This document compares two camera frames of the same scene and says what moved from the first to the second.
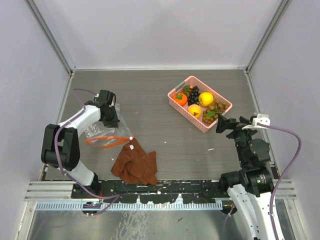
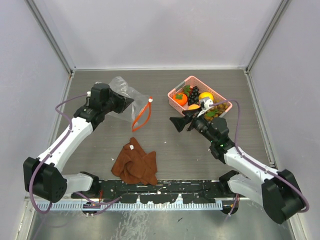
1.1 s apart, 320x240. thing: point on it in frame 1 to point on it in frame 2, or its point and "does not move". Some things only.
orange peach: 195,110 does not move
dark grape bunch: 193,96 does not move
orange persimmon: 181,98 does not move
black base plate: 151,191 does not move
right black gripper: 223,122 to 180,122
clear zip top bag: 108,139 to 138,111
